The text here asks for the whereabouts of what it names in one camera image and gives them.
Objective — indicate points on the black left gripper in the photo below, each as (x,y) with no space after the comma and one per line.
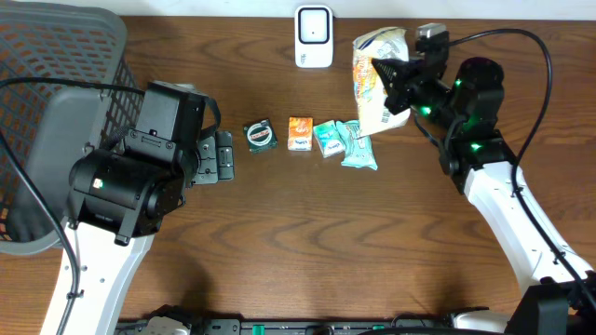
(215,167)

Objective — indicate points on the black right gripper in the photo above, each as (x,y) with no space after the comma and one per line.
(404,71)

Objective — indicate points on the yellow wet wipes pack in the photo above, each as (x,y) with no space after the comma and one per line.
(370,93)

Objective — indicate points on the dark green round-label box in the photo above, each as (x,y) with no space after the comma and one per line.
(260,136)

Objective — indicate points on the teal wipes pouch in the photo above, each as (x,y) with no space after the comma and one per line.
(358,149)

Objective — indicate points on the small teal tissue pack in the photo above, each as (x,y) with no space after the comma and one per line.
(328,138)

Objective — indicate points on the orange small tissue pack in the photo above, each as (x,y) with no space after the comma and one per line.
(300,132)

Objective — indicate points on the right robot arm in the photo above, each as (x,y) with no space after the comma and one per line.
(557,285)

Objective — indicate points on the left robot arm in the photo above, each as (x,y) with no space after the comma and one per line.
(113,211)

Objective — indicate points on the white barcode scanner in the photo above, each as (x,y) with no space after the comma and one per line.
(313,36)

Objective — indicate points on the grey plastic shopping basket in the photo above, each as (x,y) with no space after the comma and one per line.
(49,127)

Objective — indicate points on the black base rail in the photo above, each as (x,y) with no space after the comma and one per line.
(174,320)

